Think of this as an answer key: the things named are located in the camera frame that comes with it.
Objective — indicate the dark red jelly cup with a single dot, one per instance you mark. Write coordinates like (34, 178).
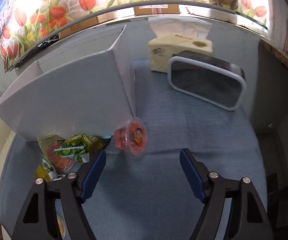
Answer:
(61, 165)

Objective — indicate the tulip flower wall poster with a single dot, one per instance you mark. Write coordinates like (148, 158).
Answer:
(84, 2)

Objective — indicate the yellow lidded jelly cup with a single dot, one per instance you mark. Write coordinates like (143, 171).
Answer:
(47, 171)

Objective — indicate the white cardboard box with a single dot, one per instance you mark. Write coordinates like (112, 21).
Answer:
(86, 86)

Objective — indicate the brown cardboard box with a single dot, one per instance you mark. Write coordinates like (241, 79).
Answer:
(156, 9)

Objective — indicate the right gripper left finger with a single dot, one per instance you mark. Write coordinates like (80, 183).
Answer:
(38, 218)

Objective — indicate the beige tissue box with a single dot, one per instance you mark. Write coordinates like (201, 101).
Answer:
(175, 34)

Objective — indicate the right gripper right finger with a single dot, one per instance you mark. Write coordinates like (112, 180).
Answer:
(247, 217)

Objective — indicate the green pea snack packet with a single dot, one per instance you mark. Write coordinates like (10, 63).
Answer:
(79, 147)

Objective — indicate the blue tablecloth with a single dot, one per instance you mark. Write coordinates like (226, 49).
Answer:
(148, 197)

